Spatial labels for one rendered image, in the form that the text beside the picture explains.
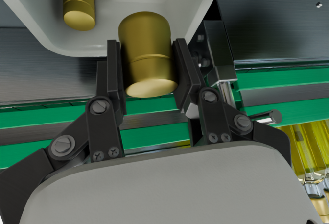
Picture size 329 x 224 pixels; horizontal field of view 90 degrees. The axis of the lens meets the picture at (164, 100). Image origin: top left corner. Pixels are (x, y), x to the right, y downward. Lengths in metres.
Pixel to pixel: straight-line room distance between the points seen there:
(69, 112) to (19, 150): 0.08
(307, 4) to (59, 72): 0.41
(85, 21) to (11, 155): 0.21
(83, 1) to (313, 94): 0.33
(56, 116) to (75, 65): 0.08
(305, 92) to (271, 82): 0.06
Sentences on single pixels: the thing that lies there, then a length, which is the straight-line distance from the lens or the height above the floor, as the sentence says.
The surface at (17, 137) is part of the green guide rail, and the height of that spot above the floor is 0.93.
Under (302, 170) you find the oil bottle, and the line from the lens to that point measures 0.45.
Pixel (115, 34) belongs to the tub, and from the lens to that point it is 0.24.
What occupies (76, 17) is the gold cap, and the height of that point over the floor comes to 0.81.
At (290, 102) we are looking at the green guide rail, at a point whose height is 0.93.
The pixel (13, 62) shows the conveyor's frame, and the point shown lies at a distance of 0.34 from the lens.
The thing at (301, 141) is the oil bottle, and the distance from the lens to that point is 0.46.
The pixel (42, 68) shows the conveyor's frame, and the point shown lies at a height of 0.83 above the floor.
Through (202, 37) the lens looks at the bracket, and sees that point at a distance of 0.24.
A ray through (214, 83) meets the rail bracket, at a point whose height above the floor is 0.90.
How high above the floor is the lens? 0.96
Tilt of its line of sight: 14 degrees down
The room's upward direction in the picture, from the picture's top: 171 degrees clockwise
